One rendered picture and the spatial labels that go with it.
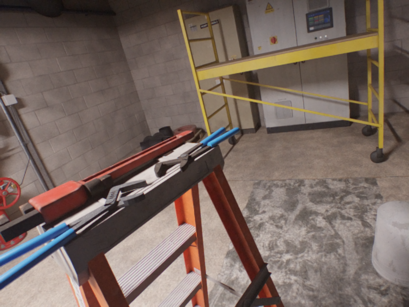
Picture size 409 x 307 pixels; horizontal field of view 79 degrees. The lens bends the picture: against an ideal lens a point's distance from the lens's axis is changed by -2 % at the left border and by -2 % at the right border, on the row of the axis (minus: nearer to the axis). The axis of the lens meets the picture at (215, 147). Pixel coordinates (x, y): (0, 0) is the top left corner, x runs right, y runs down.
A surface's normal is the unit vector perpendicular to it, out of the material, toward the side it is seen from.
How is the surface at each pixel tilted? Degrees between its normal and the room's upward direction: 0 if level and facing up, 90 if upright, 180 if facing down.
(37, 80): 90
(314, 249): 0
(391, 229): 87
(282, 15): 90
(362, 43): 90
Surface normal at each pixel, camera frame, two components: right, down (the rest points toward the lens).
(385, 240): -0.93, 0.26
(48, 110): 0.92, -0.07
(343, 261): -0.22, -0.91
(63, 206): 0.76, 0.07
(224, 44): -0.33, 0.40
